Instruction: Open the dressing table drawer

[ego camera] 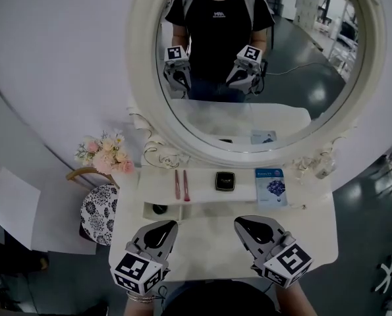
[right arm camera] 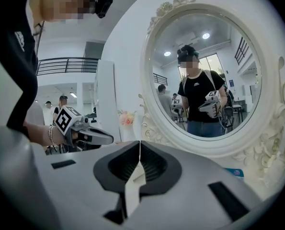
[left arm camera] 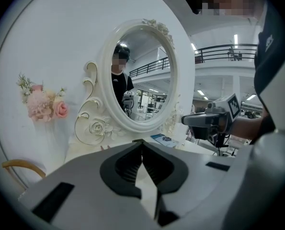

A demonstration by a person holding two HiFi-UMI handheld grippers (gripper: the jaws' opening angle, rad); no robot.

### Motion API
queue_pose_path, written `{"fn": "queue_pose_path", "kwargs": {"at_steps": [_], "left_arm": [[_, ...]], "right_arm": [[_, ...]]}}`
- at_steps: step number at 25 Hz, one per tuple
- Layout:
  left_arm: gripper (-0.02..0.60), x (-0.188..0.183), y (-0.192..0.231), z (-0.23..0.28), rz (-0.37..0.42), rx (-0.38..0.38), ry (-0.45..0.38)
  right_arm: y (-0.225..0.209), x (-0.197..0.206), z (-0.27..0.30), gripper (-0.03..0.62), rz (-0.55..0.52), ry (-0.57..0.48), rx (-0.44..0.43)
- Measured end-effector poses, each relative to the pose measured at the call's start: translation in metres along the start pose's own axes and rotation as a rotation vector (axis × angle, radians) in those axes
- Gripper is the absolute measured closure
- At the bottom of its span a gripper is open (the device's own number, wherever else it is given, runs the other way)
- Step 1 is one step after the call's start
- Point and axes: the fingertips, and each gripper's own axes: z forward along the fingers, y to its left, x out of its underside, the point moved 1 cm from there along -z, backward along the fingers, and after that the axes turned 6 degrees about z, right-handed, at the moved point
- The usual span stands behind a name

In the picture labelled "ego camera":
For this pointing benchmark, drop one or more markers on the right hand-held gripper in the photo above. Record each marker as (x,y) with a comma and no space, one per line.
(289,265)

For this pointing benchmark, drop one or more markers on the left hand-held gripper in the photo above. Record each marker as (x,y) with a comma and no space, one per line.
(133,272)

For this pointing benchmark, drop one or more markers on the white dressing table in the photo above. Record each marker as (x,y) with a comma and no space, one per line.
(222,242)

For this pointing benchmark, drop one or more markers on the person's right forearm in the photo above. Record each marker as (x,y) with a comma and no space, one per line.
(291,303)

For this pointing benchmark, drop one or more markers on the person's left forearm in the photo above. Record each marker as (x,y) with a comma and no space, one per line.
(138,309)

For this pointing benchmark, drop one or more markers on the black round item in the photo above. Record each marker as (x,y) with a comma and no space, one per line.
(159,208)

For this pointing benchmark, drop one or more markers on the blue face mask packet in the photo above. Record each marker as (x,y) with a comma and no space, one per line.
(271,188)

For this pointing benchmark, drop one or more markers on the black-white floral seat cushion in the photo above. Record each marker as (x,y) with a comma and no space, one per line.
(98,216)

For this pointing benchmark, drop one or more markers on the pink makeup brush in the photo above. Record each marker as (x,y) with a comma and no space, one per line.
(186,186)
(177,184)

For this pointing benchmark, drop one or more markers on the white vase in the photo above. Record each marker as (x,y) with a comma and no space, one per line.
(129,181)

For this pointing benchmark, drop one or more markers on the black compact case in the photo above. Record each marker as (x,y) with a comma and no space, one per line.
(225,181)

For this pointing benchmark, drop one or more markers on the person's black shirt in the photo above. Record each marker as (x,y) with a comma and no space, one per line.
(215,301)

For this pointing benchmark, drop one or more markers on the clear glass perfume bottle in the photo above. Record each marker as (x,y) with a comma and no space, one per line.
(324,171)

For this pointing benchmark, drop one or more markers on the pink flower bouquet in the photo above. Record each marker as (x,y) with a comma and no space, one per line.
(106,160)

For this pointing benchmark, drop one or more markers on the wooden chair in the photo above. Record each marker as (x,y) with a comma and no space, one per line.
(83,173)

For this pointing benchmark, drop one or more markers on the white swivel chair base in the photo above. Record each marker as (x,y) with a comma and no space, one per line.
(389,273)

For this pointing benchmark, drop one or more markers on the white side desk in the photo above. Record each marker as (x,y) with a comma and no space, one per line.
(14,209)

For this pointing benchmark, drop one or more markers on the oval white-framed mirror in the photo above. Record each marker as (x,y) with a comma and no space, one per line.
(297,77)

